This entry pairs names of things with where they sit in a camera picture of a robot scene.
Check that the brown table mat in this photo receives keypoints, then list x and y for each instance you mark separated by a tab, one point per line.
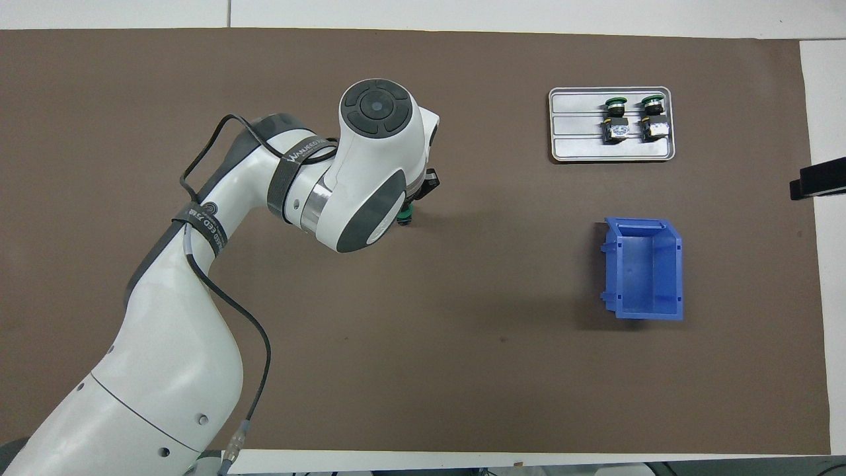
529	370

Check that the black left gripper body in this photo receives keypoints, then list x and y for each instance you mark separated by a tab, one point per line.
428	183

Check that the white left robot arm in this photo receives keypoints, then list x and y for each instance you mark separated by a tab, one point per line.
165	370

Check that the silver metal tray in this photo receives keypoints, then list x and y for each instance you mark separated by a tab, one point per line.
595	149

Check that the green push button switch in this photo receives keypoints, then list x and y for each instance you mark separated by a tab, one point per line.
406	215
653	127
616	132

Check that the blue plastic bin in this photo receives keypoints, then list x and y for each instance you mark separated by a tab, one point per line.
644	271

